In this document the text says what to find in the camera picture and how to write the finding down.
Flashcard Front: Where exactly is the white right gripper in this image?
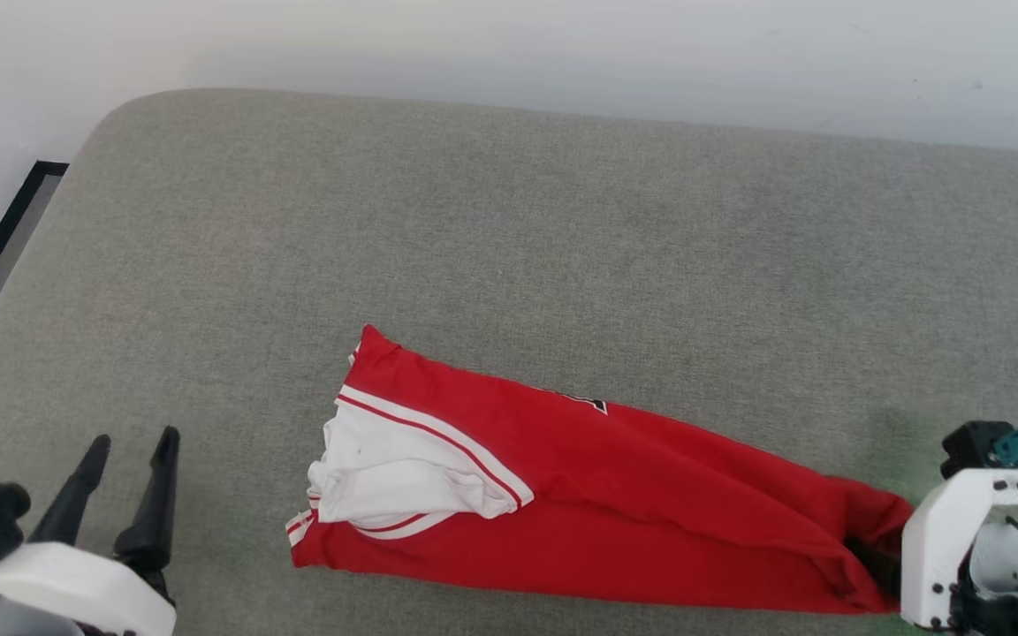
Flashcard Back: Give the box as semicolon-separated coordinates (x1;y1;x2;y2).
847;467;1018;631

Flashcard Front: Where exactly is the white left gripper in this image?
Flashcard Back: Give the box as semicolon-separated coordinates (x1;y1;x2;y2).
0;427;182;636

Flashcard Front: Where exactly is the red and white basketball jersey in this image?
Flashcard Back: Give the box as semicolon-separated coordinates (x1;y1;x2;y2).
285;323;915;616

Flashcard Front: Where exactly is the black floor edging strip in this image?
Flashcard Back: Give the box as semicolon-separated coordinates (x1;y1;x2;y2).
0;160;71;337

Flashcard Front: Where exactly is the grey fabric sofa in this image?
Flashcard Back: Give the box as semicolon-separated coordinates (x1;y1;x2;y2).
0;87;1018;636

